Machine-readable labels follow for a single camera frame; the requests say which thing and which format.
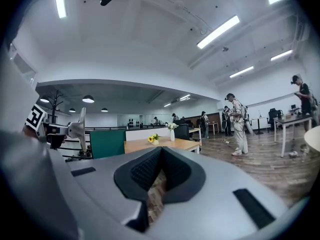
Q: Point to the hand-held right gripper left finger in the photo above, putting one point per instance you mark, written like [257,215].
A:
[105,196]

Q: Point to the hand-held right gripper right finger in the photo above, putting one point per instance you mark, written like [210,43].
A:
[217,209]

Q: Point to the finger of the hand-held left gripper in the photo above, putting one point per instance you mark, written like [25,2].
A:
[58,129]

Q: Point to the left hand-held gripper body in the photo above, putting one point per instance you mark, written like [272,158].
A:
[36,119]

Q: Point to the black coat tree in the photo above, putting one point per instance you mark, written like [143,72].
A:
[53,109]

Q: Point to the black pendant lamp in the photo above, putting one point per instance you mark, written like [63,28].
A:
[104,110]
[88,99]
[44,100]
[72,110]

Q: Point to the green partition panel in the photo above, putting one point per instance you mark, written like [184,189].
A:
[107,144]

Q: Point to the white power strip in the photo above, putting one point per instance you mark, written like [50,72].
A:
[226,141]

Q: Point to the white partition panel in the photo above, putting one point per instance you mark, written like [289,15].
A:
[140,134]

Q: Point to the potted yellow sunflowers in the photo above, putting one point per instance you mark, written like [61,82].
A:
[155,142]

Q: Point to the black office chair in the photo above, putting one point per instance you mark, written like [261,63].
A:
[182,131]
[273,115]

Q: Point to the white vase with white flowers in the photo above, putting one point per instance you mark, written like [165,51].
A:
[172,135]

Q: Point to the small round white table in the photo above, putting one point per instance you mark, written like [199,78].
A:
[258,119]

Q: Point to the large round white table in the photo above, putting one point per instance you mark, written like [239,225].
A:
[313,139]

